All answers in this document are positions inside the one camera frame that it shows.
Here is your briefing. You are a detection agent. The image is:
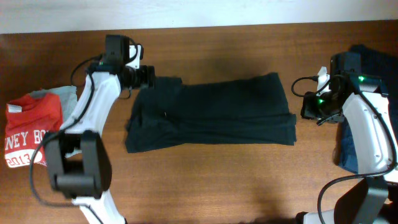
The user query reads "black t-shirt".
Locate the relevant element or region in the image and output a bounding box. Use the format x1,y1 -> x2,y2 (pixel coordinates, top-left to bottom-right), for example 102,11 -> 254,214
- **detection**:
124,73 -> 297,153

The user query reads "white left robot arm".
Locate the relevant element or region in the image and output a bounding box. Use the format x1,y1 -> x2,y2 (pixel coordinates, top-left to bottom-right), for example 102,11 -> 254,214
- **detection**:
40,35 -> 155,223

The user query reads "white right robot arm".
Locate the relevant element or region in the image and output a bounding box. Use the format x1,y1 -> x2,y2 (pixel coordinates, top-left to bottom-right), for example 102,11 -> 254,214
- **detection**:
296,52 -> 397,223

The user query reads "navy blue t-shirt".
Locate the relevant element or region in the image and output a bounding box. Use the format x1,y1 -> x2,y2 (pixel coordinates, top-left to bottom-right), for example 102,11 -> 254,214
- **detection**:
338,45 -> 397,174

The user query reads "grey folded t-shirt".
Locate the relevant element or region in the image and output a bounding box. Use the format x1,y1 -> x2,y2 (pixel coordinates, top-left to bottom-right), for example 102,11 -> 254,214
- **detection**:
27,86 -> 77,150

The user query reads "red printed t-shirt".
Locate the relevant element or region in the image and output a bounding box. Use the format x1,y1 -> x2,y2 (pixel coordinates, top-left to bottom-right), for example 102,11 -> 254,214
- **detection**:
4,93 -> 63,168

